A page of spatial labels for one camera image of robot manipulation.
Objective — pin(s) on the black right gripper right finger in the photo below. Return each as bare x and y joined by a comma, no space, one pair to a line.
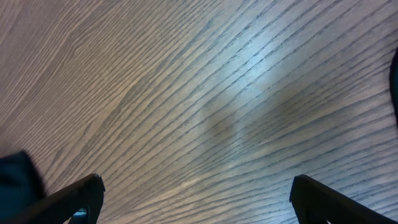
316,203

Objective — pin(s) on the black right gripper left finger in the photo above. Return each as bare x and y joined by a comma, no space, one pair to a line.
80,202

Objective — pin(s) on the black t-shirt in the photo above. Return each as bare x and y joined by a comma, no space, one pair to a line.
21,184

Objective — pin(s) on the dark navy t-shirt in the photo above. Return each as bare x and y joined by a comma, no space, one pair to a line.
393,83

